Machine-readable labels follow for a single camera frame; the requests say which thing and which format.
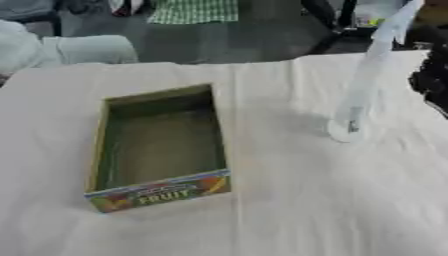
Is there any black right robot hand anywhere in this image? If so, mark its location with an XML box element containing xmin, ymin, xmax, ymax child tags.
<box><xmin>407</xmin><ymin>42</ymin><xmax>448</xmax><ymax>120</ymax></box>

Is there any cardboard box with green inside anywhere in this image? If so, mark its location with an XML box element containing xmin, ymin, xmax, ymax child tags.
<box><xmin>82</xmin><ymin>83</ymin><xmax>233</xmax><ymax>214</ymax></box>

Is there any black tripod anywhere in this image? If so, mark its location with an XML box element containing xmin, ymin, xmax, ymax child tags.
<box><xmin>299</xmin><ymin>0</ymin><xmax>382</xmax><ymax>55</ymax></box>

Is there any green and white checked cloth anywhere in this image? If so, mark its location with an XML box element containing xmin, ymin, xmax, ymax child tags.
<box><xmin>145</xmin><ymin>0</ymin><xmax>242</xmax><ymax>25</ymax></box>

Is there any person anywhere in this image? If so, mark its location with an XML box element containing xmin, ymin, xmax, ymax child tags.
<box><xmin>0</xmin><ymin>19</ymin><xmax>140</xmax><ymax>78</ymax></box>

